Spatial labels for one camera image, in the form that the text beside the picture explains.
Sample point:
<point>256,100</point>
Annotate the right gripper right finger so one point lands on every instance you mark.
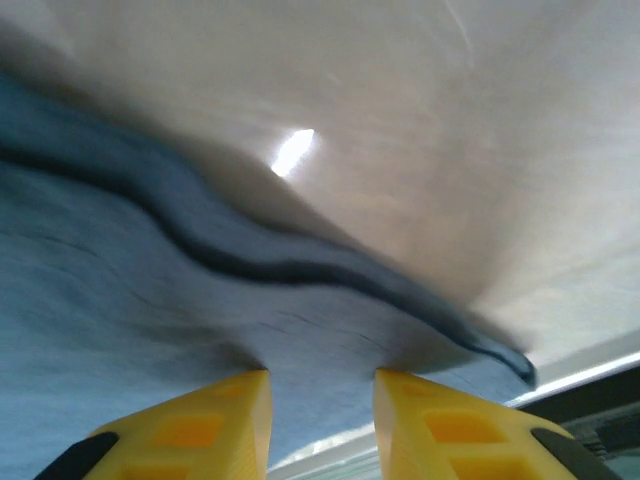
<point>450,430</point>

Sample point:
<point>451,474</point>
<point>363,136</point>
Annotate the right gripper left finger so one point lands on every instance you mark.
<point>200,430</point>

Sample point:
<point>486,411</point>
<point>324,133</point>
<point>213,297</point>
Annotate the blue t-shirt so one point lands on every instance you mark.
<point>125,300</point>

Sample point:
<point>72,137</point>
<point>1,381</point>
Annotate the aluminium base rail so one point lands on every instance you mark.
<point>590,372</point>

